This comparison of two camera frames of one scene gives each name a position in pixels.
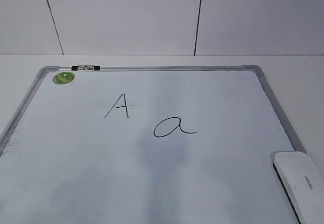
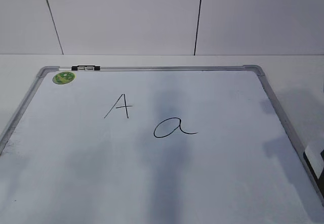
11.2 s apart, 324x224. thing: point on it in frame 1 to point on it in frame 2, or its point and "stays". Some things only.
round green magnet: (63, 78) stays
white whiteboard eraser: (302, 180) to (314, 157)
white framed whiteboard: (147, 144) stays
